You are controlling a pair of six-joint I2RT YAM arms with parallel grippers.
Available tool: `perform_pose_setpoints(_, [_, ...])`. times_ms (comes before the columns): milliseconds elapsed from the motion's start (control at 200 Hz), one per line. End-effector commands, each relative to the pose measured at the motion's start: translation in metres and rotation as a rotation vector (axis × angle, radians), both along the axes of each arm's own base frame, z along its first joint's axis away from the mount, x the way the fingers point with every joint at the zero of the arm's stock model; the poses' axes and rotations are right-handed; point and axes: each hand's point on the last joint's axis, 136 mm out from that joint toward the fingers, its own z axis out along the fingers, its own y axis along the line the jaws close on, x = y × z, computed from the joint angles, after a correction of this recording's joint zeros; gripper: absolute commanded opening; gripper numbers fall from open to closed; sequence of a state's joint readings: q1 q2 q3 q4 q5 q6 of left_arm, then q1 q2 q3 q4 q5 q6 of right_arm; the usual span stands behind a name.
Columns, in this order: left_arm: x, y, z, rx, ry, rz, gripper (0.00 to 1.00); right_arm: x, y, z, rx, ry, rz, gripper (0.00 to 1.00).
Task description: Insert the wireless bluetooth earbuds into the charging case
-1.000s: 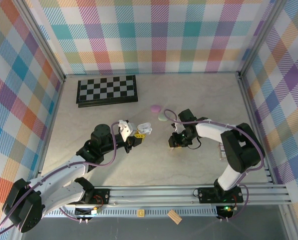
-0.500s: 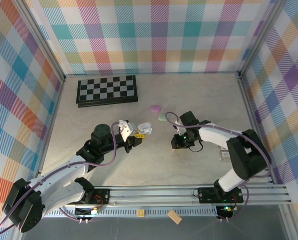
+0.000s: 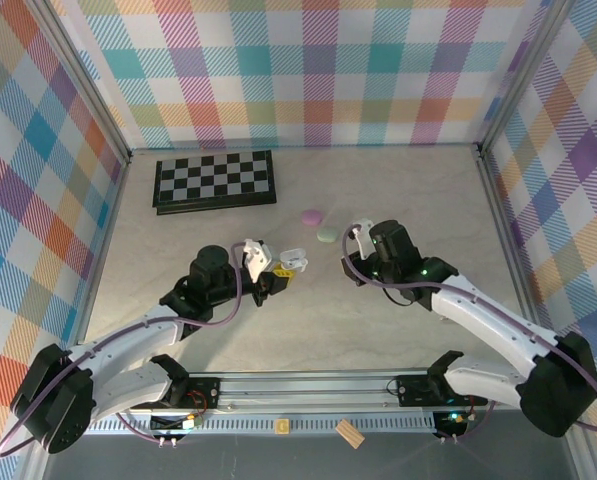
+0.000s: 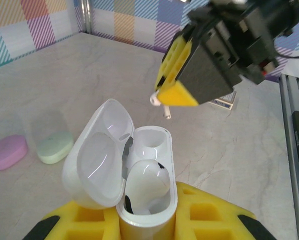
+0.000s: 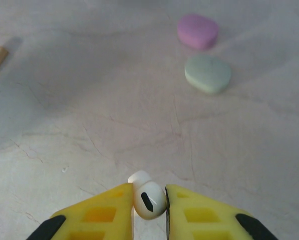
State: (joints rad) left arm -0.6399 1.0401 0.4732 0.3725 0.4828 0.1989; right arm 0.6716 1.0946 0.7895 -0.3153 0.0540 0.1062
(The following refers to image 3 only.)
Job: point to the white earbud charging case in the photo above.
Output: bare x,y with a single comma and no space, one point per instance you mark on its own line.
294,260

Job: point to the mint green earbud charging case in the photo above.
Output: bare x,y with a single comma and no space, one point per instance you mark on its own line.
327,234

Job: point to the pink earbud charging case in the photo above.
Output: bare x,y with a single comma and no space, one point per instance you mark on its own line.
310,217

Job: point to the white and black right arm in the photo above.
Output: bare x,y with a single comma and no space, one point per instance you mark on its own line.
488,320

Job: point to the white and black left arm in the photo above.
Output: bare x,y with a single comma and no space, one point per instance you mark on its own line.
128,340

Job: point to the black and white chessboard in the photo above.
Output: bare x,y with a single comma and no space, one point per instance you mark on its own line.
213,177

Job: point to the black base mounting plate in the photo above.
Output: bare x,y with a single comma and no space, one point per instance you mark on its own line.
413,390
203,392

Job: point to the wooden letter cube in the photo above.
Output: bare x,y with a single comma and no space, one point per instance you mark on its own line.
281,426

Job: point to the small black connector board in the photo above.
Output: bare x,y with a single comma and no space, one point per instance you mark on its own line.
450,422
173,424

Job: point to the long wooden block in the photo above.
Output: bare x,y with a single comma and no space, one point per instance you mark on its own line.
350,433

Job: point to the aluminium side rail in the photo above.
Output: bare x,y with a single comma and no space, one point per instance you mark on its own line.
103,250
503,225

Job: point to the aluminium frame post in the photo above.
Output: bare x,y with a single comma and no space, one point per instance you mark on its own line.
83,85
523,75

